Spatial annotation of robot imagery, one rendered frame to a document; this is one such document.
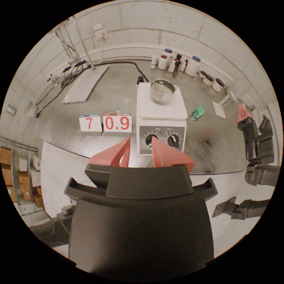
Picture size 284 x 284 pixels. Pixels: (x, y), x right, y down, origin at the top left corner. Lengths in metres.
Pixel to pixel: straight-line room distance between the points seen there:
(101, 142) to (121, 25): 0.69
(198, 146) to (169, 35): 0.63
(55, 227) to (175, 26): 0.87
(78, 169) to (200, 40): 0.90
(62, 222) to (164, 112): 0.33
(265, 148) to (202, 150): 0.24
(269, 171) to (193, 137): 0.32
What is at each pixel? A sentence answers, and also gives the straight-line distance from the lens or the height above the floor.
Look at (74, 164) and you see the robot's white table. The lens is 0.35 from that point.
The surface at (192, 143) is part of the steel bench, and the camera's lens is 0.31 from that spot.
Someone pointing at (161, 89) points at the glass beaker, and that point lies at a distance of 0.17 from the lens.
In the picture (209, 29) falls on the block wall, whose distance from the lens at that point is 0.72.
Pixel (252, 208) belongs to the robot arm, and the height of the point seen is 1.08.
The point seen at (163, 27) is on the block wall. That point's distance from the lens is 0.65.
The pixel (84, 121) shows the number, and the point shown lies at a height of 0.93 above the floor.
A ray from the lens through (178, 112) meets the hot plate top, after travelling 0.22.
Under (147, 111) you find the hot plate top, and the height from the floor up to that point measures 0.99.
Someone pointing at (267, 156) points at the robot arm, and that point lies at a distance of 0.35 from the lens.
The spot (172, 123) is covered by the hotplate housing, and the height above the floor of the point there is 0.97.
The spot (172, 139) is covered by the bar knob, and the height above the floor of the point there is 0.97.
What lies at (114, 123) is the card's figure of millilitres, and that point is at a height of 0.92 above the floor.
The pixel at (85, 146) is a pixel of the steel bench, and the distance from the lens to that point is 0.32.
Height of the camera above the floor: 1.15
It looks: 76 degrees down
